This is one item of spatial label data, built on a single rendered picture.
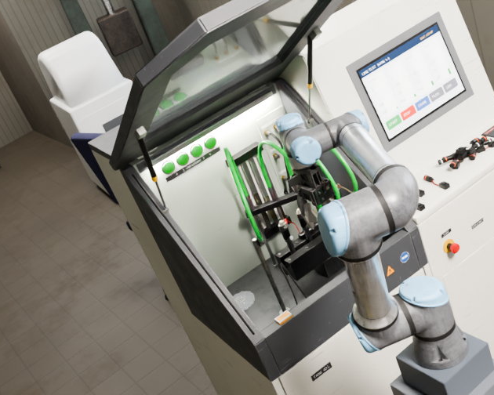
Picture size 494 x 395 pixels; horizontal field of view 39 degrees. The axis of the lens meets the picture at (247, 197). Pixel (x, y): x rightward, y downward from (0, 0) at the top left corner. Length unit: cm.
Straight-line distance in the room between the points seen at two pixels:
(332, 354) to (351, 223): 94
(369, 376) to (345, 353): 16
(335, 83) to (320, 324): 84
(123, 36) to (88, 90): 150
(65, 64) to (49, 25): 193
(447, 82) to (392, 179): 126
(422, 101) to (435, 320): 107
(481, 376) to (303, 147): 79
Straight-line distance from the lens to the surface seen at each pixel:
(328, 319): 233
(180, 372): 384
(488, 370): 209
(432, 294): 187
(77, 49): 586
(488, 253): 276
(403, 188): 157
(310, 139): 186
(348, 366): 247
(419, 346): 198
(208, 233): 262
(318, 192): 203
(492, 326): 292
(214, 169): 257
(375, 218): 154
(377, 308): 179
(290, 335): 227
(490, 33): 454
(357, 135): 181
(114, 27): 715
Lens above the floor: 229
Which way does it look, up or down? 26 degrees down
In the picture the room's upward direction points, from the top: 23 degrees counter-clockwise
